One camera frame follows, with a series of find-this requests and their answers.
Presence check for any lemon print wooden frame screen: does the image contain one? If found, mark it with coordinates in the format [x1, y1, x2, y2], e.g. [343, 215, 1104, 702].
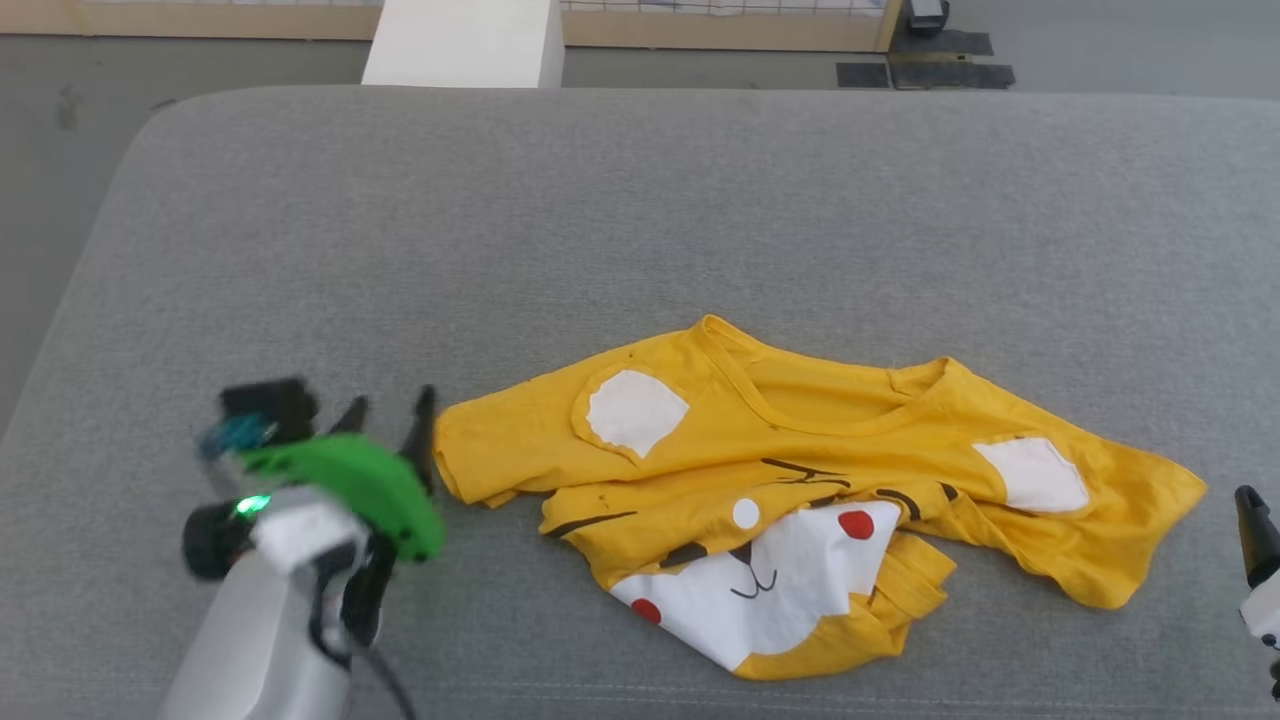
[0, 0, 903, 54]

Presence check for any large black floor mat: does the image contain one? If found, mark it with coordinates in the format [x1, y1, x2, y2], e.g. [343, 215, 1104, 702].
[889, 30, 1016, 91]

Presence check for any yellow cartoon print T-shirt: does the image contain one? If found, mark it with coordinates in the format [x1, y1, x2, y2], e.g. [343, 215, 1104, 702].
[433, 315, 1209, 681]

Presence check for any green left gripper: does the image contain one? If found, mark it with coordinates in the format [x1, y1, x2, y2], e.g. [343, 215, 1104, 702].
[238, 385, 446, 563]

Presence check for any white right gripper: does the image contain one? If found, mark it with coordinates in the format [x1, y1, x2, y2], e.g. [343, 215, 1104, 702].
[1235, 485, 1280, 647]

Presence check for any white box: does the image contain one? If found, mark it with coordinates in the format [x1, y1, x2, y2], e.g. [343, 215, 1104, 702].
[362, 0, 566, 89]

